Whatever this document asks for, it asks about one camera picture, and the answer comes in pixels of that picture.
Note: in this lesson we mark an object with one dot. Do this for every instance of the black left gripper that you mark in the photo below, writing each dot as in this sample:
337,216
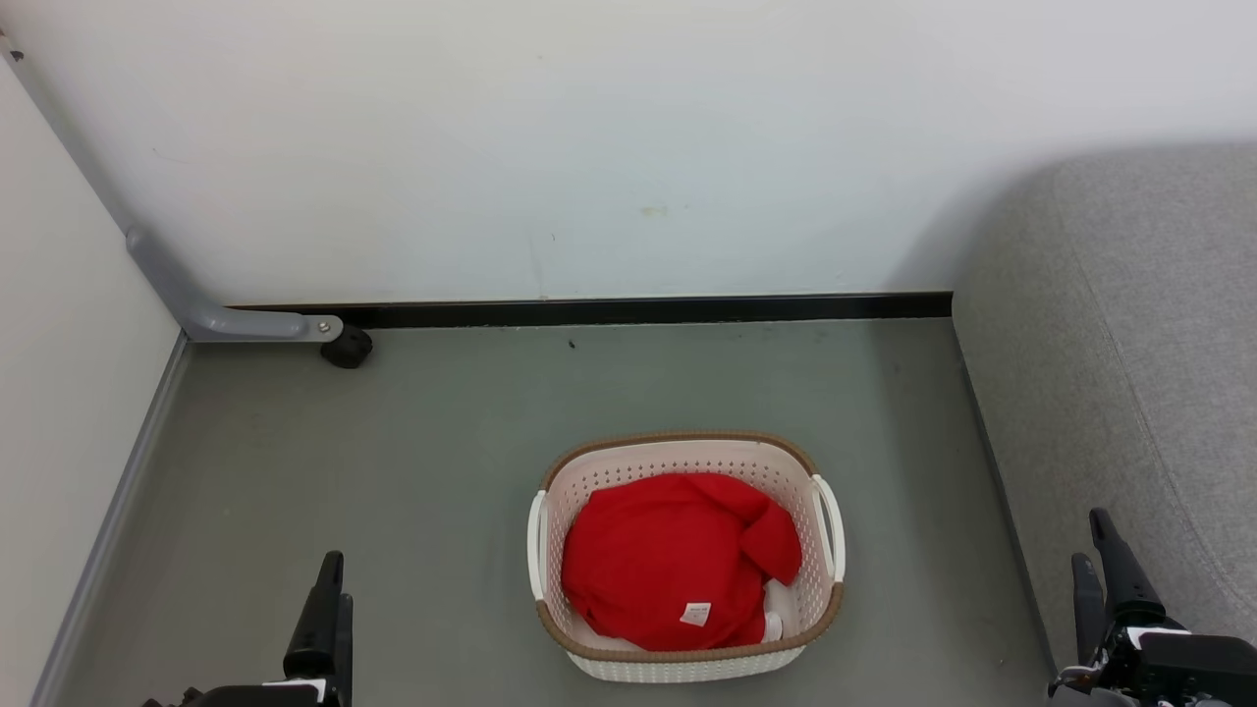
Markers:
265,695

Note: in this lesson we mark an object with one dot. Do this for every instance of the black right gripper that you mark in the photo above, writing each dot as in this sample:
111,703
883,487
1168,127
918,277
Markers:
1188,673

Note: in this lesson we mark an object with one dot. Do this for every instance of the red garment with striped hem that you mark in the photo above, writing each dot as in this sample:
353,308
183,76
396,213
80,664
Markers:
658,560

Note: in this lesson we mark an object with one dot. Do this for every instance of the grey fabric sofa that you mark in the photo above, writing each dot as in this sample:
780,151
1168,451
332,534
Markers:
1110,373

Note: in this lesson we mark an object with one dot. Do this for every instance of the black caster wheel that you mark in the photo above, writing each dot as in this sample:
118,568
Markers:
348,348

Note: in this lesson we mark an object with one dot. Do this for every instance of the white laundry basket brown rim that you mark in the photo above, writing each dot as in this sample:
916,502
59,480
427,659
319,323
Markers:
687,454

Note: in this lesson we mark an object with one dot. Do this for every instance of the black baseboard strip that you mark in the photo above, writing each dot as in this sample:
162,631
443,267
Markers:
638,310

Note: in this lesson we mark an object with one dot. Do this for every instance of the grey panel bottom rail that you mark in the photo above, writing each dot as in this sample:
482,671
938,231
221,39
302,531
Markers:
108,530

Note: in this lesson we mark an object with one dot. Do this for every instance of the grey metal frame leg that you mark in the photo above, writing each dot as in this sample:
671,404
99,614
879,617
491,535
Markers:
226,322

